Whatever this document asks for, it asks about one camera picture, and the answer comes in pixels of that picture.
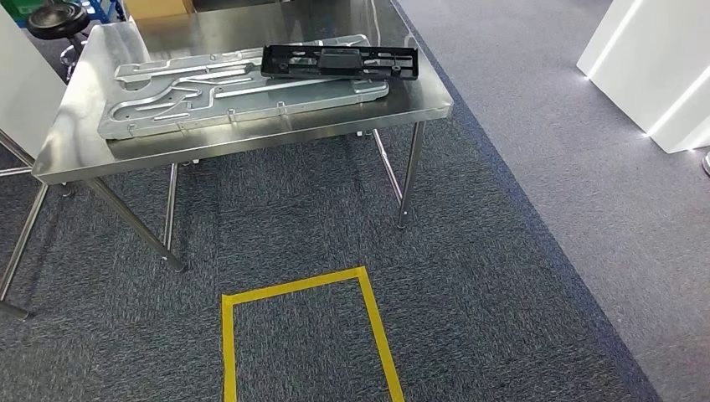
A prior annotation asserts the white lit display plinth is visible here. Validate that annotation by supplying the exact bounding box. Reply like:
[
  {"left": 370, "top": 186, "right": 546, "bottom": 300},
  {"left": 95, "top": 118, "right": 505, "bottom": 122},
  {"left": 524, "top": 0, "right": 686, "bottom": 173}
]
[{"left": 575, "top": 0, "right": 710, "bottom": 155}]

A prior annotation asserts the blue metal frame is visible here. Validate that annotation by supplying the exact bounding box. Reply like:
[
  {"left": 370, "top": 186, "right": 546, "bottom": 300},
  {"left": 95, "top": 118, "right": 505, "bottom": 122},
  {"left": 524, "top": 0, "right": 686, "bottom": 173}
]
[{"left": 80, "top": 0, "right": 127, "bottom": 24}]

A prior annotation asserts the yellow floor tape square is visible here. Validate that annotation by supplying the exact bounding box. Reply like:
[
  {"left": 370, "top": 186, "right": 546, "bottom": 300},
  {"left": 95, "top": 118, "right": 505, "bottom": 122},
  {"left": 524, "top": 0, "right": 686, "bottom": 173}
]
[{"left": 221, "top": 265, "right": 407, "bottom": 402}]

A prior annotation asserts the white cabinet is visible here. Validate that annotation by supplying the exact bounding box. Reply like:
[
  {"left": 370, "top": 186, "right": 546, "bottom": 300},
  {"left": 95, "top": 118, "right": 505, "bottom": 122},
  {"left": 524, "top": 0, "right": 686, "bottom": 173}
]
[{"left": 0, "top": 5, "right": 69, "bottom": 162}]

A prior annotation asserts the black plastic plate bracket part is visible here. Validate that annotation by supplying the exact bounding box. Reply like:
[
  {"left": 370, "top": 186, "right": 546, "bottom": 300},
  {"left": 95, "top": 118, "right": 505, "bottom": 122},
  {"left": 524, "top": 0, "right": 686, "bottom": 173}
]
[{"left": 260, "top": 44, "right": 420, "bottom": 82}]

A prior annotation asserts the stamped grey metal panel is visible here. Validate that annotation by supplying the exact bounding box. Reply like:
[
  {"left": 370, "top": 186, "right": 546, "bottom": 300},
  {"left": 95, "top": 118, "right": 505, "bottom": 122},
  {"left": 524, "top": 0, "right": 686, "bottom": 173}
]
[{"left": 96, "top": 33, "right": 391, "bottom": 142}]

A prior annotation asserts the green plastic crate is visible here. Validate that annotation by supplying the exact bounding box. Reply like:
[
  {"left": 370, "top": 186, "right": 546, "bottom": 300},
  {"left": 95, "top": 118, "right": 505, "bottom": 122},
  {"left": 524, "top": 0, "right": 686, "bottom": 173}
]
[{"left": 0, "top": 0, "right": 44, "bottom": 23}]

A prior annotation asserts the stainless steel workbench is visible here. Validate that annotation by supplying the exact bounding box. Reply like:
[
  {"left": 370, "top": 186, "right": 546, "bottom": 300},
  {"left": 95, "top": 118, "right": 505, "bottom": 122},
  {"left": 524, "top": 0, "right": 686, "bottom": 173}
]
[
  {"left": 31, "top": 0, "right": 455, "bottom": 274},
  {"left": 0, "top": 129, "right": 75, "bottom": 322}
]

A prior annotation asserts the brown cardboard box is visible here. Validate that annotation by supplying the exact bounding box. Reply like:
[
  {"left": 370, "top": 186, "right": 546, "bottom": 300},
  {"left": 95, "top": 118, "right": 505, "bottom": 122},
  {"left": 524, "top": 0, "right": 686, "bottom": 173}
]
[{"left": 122, "top": 0, "right": 196, "bottom": 21}]

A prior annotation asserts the black round stool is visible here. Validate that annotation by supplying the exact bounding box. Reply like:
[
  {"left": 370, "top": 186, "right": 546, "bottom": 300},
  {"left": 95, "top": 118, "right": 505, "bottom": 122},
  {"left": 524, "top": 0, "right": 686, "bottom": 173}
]
[{"left": 26, "top": 2, "right": 93, "bottom": 80}]

